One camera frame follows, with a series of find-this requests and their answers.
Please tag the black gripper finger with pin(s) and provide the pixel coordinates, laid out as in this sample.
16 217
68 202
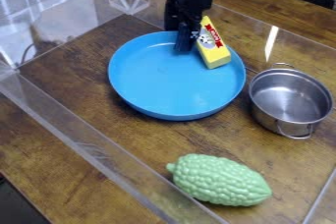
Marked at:
188 33
171 12

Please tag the yellow butter brick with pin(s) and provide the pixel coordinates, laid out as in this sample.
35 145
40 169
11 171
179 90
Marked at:
211 46

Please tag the blue round tray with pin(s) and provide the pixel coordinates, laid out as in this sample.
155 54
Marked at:
167 84

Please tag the stainless steel pot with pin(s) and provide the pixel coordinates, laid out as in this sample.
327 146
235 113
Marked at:
289 102

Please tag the green bitter gourd toy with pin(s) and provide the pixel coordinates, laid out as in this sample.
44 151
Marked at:
219 180

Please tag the clear acrylic enclosure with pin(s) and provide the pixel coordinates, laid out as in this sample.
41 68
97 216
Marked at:
87 158

